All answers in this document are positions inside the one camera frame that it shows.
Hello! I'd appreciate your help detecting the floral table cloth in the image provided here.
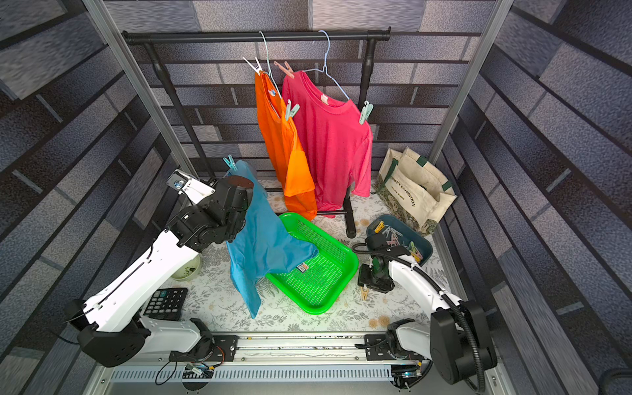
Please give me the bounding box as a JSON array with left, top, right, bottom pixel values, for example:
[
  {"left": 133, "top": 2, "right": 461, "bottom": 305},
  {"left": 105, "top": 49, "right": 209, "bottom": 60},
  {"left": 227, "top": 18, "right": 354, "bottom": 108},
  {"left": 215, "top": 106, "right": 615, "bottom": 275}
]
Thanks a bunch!
[{"left": 161, "top": 195, "right": 459, "bottom": 332}]

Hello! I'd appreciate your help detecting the cream canvas tote bag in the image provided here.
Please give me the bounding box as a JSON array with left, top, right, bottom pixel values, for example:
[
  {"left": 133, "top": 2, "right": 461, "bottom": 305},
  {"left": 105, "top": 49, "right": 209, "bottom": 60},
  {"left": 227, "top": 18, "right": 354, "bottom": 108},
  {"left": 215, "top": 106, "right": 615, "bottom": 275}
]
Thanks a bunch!
[{"left": 376, "top": 147, "right": 457, "bottom": 236}]

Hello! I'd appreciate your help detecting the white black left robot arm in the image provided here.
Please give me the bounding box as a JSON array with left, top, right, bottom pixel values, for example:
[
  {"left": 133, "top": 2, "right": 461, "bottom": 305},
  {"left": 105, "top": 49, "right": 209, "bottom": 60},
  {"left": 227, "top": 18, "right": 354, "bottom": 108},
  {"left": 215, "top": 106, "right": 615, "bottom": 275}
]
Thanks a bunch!
[{"left": 65, "top": 170, "right": 253, "bottom": 368}]

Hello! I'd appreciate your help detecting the orange t-shirt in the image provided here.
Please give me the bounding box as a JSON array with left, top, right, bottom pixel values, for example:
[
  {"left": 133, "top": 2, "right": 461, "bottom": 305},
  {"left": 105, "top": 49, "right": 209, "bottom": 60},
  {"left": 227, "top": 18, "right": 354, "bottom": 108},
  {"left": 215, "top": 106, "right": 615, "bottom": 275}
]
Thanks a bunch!
[{"left": 254, "top": 72, "right": 318, "bottom": 221}]

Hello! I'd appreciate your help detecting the light blue wire hanger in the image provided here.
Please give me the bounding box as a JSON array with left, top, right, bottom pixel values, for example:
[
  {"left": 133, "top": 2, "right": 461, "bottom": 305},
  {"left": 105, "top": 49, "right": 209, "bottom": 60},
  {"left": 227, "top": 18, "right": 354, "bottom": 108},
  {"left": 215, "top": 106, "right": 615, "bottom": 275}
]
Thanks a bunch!
[{"left": 304, "top": 30, "right": 351, "bottom": 100}]

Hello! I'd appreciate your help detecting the white clothespin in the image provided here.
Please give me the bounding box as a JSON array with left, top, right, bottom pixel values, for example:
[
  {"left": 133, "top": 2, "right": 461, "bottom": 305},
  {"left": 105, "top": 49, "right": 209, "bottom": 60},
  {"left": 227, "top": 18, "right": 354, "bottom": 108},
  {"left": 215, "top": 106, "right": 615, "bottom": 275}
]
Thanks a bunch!
[{"left": 243, "top": 57, "right": 263, "bottom": 75}]

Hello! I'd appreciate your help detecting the white wire hanger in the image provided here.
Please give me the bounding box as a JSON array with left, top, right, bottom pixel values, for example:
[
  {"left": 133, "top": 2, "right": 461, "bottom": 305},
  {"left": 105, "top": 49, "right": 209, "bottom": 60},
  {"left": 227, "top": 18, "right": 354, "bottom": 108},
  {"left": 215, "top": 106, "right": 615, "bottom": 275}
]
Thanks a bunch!
[{"left": 258, "top": 31, "right": 282, "bottom": 99}]

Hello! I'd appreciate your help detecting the pink t-shirt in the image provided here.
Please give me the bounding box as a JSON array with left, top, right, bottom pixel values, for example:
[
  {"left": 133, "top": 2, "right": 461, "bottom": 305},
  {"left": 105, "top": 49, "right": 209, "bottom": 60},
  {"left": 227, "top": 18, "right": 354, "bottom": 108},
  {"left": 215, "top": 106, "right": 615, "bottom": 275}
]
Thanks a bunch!
[{"left": 282, "top": 71, "right": 374, "bottom": 212}]

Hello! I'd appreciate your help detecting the sage green clothespin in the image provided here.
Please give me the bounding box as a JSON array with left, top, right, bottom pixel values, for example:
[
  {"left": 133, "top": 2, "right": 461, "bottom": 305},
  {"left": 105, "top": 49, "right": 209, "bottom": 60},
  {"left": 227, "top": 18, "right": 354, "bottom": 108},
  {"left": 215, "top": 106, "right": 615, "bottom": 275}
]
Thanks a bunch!
[{"left": 284, "top": 100, "right": 301, "bottom": 122}]

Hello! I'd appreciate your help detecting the teal blue clothespin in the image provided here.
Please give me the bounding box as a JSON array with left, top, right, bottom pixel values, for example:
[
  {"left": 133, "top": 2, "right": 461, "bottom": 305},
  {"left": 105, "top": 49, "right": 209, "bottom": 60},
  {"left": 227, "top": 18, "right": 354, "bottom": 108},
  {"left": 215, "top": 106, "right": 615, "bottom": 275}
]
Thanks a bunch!
[{"left": 223, "top": 155, "right": 238, "bottom": 171}]

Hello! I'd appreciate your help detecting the tan clothespin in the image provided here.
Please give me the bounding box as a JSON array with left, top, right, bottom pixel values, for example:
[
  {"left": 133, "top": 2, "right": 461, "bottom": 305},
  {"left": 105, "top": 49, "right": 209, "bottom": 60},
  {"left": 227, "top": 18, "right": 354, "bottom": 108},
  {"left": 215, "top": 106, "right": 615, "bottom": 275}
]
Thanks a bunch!
[{"left": 360, "top": 287, "right": 369, "bottom": 301}]

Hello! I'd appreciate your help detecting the mint green clothespin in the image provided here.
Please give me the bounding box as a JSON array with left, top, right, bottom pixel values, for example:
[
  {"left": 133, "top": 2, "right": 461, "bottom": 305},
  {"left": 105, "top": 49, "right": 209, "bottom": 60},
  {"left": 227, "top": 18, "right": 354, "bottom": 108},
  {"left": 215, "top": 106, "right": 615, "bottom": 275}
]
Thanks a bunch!
[{"left": 359, "top": 100, "right": 374, "bottom": 125}]

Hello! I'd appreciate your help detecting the black calculator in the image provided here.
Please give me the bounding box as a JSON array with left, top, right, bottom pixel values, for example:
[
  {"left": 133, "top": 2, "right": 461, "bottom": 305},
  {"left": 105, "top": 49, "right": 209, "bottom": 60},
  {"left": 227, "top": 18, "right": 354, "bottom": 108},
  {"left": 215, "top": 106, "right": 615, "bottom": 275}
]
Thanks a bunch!
[{"left": 143, "top": 287, "right": 189, "bottom": 321}]

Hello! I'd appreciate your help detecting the black clothes rack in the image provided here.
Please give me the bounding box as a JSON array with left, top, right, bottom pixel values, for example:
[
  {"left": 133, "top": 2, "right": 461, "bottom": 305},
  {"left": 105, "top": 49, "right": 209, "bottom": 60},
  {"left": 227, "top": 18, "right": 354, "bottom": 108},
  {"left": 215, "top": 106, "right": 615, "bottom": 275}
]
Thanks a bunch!
[{"left": 122, "top": 26, "right": 392, "bottom": 240}]

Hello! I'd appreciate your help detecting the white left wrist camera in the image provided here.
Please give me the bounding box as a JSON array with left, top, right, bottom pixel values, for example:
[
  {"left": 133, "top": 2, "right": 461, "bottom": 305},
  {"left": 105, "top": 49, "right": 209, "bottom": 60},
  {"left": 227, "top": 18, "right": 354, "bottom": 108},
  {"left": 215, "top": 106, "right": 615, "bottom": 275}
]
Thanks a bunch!
[{"left": 167, "top": 170, "right": 215, "bottom": 205}]

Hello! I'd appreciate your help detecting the black corrugated cable conduit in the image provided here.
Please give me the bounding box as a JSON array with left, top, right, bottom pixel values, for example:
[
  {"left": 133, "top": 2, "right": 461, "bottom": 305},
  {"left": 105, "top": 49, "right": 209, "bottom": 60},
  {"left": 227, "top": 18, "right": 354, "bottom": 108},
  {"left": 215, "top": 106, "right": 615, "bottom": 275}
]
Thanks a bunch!
[{"left": 351, "top": 241, "right": 487, "bottom": 394}]

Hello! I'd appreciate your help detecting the blue t-shirt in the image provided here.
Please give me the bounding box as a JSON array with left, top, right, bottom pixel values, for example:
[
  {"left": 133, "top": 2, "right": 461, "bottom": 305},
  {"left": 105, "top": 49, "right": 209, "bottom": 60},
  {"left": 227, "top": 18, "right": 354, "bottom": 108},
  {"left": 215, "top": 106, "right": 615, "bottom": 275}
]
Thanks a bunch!
[{"left": 226, "top": 161, "right": 319, "bottom": 319}]

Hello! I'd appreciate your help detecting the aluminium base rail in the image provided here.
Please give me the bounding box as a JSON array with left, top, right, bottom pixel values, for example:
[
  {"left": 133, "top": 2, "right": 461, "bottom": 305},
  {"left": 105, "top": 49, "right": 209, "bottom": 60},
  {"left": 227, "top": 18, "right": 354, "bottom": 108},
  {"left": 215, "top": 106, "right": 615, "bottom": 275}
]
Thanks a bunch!
[{"left": 93, "top": 331, "right": 505, "bottom": 383}]

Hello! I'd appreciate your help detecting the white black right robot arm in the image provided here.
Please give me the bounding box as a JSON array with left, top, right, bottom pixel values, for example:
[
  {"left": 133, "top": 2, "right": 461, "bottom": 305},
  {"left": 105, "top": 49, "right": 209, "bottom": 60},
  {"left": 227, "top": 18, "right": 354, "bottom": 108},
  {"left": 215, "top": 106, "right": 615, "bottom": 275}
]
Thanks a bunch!
[{"left": 352, "top": 234, "right": 498, "bottom": 394}]

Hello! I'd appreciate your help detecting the dusty pink clothespin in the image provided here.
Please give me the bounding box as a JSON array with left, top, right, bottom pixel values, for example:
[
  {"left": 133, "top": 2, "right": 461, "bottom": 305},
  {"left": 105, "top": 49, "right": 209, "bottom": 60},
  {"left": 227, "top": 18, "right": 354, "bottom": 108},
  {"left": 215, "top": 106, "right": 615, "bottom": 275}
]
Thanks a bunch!
[{"left": 274, "top": 61, "right": 296, "bottom": 79}]

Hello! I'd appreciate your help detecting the teal clothespin tray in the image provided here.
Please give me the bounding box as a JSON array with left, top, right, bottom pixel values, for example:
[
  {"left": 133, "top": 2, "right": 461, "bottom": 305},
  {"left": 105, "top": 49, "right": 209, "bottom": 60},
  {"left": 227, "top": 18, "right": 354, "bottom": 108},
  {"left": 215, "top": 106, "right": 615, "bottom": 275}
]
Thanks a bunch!
[{"left": 366, "top": 214, "right": 433, "bottom": 266}]

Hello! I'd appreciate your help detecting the light green bowl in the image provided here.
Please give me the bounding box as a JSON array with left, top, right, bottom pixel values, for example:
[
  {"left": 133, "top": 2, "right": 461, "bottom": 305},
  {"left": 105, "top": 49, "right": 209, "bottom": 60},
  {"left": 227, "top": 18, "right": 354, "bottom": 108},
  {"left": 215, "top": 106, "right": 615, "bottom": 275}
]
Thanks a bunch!
[{"left": 171, "top": 254, "right": 202, "bottom": 281}]

